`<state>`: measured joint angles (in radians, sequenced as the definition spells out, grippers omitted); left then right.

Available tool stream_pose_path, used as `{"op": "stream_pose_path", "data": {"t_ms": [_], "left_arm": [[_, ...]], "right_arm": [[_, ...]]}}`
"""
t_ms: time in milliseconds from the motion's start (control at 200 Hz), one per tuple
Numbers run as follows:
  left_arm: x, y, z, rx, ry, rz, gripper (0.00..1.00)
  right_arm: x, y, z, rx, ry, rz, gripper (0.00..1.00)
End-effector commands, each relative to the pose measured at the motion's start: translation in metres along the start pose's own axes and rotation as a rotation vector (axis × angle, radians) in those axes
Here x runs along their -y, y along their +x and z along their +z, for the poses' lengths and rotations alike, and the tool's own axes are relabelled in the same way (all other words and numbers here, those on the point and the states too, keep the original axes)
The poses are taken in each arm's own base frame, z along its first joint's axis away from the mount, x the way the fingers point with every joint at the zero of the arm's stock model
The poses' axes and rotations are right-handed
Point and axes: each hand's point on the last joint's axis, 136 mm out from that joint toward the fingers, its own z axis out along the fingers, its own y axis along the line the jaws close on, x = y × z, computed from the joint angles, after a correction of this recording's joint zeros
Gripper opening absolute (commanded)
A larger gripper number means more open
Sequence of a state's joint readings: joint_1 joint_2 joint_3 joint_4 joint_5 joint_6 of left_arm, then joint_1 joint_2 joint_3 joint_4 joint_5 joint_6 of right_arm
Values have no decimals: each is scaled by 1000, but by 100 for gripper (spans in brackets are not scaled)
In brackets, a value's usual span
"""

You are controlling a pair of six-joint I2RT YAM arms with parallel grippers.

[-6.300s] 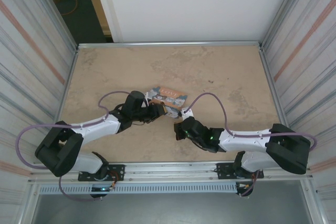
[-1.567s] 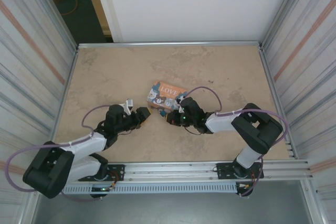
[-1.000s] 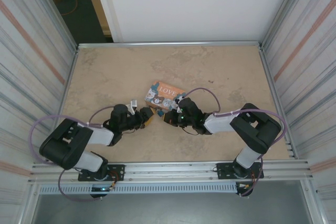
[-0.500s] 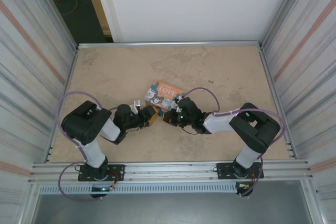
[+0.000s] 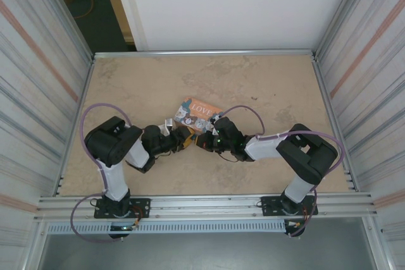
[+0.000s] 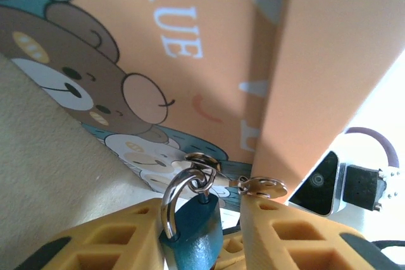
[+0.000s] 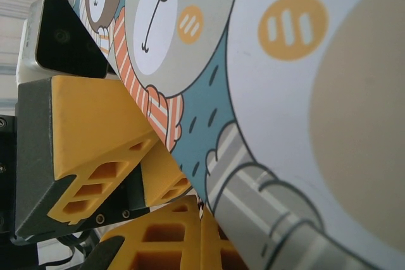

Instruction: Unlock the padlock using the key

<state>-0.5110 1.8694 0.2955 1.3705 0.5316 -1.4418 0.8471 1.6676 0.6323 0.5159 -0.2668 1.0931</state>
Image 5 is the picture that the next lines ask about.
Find orange bear print tin box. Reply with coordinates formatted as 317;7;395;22
173;95;225;133

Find small black controller board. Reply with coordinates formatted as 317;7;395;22
284;219;308;236
109;224;140;240

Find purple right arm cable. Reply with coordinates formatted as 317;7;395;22
220;105;345;238

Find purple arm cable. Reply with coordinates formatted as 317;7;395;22
220;105;345;238
71;102;134;244

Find long aluminium mounting rail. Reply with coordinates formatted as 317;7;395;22
34;192;379;220

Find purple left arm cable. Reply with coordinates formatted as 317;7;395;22
71;102;134;244

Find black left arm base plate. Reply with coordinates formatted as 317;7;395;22
94;198;152;219

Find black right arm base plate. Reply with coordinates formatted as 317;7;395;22
260;194;318;217

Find grey slotted cable duct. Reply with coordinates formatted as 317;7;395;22
46;219;287;235

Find aluminium table end rail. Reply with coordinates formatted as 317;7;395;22
93;49;317;59

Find aluminium table side rail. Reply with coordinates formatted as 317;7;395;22
56;56;96;197
312;56;358;192

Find wooden door frame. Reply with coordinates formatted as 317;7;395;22
97;0;135;43

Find yellow floor cable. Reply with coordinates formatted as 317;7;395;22
74;0;96;20

